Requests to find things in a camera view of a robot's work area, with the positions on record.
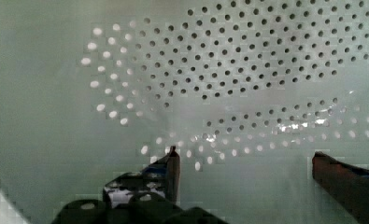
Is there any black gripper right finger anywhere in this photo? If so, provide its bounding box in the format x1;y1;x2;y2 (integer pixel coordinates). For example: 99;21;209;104
312;152;369;224

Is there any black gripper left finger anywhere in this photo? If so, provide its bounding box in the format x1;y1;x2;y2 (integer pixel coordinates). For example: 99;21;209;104
103;146;180;205

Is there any green plastic strainer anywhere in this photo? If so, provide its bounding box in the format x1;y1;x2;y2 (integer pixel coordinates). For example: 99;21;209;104
0;0;369;224

